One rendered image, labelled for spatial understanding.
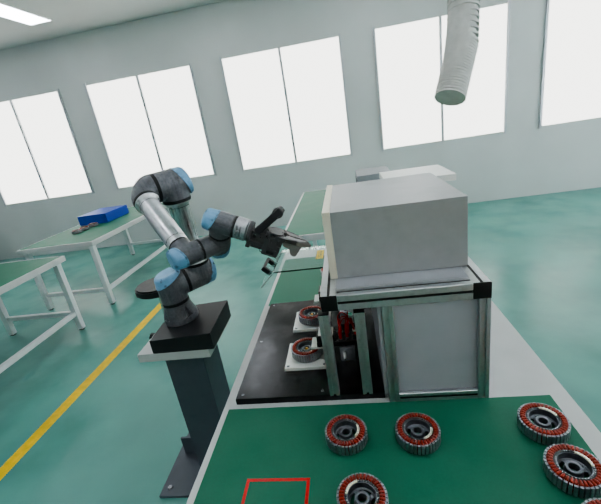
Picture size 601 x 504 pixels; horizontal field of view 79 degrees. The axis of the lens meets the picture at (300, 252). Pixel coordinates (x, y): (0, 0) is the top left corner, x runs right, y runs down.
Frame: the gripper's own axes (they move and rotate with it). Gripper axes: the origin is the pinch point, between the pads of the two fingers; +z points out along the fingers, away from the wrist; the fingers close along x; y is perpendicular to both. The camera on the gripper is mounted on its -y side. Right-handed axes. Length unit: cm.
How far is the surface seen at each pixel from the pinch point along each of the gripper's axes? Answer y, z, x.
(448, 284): -9.2, 37.5, 24.6
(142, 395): 166, -75, -72
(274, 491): 44, 9, 53
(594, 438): 12, 79, 40
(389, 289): -2.9, 24.0, 24.5
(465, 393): 21, 56, 25
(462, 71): -78, 51, -103
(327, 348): 21.3, 14.4, 23.2
